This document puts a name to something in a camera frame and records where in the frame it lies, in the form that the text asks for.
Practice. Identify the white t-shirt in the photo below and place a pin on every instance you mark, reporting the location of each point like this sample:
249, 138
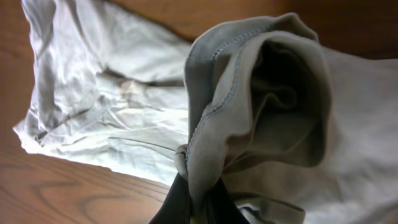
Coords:
298, 133

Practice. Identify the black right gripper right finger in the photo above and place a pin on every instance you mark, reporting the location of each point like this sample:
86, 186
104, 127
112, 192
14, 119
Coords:
220, 209

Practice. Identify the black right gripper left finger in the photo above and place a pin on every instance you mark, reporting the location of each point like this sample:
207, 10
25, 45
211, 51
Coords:
176, 206

